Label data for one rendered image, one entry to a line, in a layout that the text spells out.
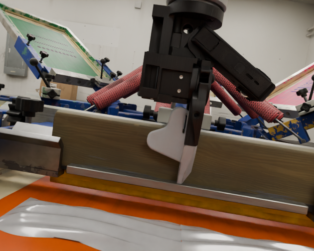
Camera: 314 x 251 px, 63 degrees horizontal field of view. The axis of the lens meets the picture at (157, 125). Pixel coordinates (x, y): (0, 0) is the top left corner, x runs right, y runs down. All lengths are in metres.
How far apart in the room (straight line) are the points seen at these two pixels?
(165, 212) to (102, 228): 0.10
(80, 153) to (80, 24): 4.62
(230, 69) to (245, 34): 4.43
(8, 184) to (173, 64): 0.26
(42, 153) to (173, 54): 0.20
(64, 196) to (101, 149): 0.07
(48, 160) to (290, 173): 0.30
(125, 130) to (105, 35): 4.45
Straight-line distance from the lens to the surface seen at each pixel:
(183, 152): 0.30
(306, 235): 0.39
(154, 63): 0.30
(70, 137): 0.35
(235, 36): 4.69
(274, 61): 4.80
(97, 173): 0.33
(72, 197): 0.35
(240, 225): 0.35
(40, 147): 0.35
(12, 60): 5.24
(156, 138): 0.30
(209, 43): 0.31
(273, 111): 0.96
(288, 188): 0.36
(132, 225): 0.29
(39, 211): 0.31
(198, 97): 0.28
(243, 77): 0.31
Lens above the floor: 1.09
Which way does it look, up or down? 6 degrees down
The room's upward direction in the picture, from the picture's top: 9 degrees clockwise
